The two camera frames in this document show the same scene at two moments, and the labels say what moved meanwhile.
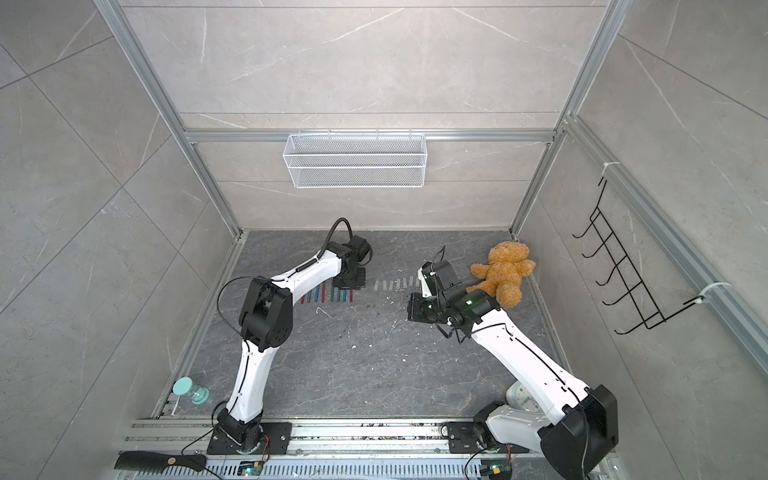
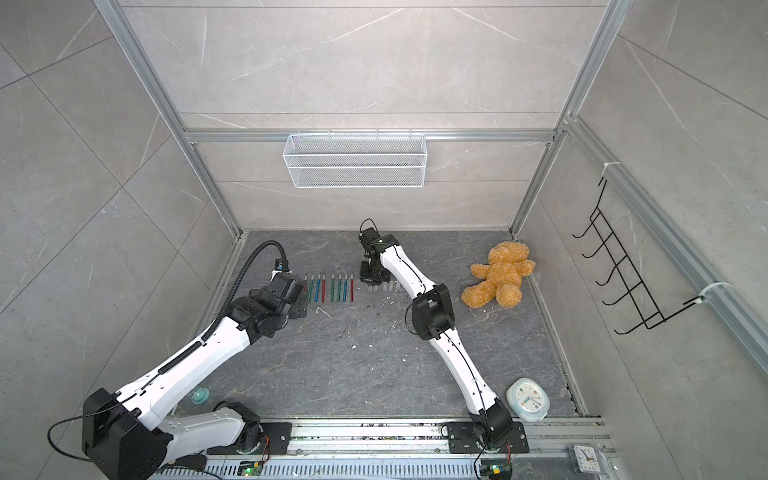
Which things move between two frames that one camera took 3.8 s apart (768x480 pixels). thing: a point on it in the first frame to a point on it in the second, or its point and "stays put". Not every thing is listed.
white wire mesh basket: x=357 y=160 stays put
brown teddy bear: x=508 y=263 stays put
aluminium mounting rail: x=374 y=449 stays put
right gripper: x=415 y=307 to x=367 y=278
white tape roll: x=517 y=396 stays put
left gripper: x=360 y=285 to x=301 y=309
